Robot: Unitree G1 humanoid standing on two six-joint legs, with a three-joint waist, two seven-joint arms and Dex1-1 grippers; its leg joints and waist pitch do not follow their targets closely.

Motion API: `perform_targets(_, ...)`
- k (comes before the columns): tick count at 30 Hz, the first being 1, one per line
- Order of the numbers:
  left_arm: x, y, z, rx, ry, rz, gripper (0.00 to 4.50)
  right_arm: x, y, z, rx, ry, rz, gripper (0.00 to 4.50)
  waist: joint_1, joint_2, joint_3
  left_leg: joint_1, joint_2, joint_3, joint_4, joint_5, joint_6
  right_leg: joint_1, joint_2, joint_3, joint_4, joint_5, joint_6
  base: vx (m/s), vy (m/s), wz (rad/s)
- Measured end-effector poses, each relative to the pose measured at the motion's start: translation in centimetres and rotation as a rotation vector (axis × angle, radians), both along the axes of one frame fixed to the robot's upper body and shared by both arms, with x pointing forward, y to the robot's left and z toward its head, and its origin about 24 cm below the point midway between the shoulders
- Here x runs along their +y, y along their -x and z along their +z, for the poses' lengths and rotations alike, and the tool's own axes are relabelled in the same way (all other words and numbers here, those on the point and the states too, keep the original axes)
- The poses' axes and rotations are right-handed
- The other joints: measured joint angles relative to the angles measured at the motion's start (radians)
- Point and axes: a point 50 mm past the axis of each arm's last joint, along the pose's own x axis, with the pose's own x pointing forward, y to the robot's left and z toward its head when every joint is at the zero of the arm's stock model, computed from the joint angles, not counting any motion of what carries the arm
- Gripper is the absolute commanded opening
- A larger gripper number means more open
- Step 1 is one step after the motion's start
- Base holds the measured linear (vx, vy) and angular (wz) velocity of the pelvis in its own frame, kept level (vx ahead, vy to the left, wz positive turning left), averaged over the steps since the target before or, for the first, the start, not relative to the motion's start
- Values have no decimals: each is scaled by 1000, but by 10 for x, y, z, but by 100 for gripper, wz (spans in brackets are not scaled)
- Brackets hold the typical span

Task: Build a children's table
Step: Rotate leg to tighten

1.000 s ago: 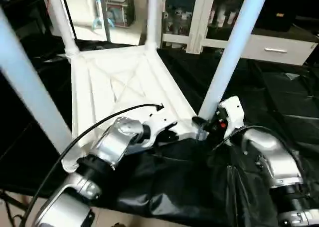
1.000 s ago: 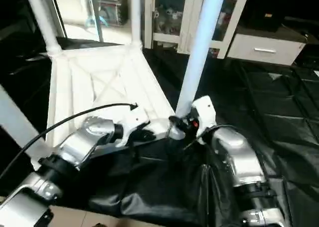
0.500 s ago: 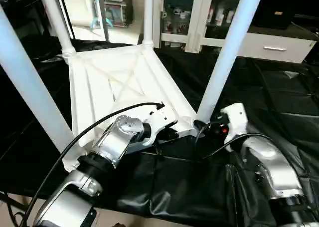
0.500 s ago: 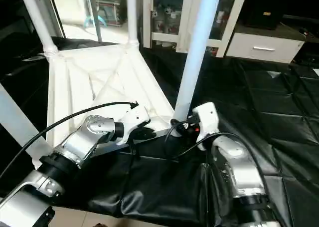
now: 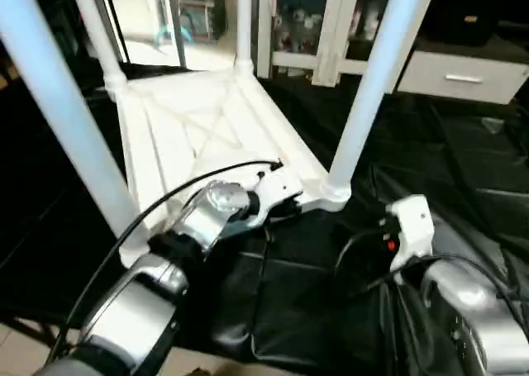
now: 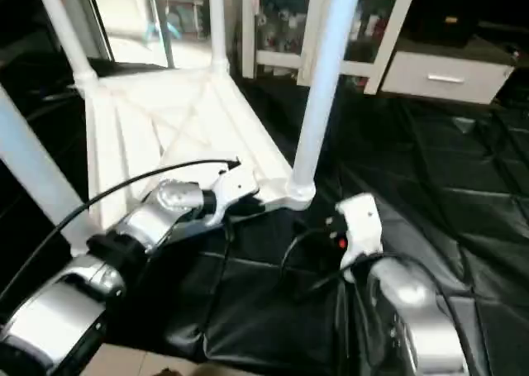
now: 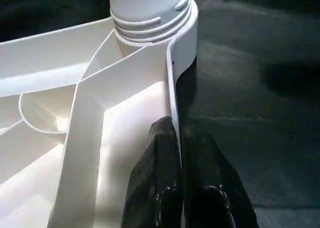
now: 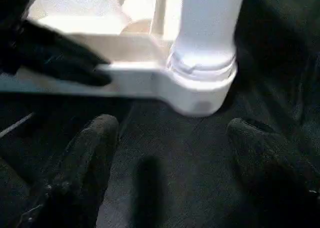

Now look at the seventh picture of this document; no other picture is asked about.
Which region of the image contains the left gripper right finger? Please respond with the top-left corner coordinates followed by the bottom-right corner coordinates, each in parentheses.
top-left (180, 130), bottom-right (259, 228)

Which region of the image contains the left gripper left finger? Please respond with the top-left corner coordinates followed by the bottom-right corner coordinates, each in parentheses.
top-left (121, 116), bottom-right (182, 228)

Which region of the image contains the white plastic table top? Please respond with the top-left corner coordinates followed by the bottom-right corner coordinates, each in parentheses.
top-left (0, 15), bottom-right (200, 228)

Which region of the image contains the white plastic table leg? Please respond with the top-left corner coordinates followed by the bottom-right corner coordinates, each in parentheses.
top-left (109, 0), bottom-right (194, 46)

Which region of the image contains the black mat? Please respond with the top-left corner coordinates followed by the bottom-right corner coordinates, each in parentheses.
top-left (0, 0), bottom-right (320, 228)

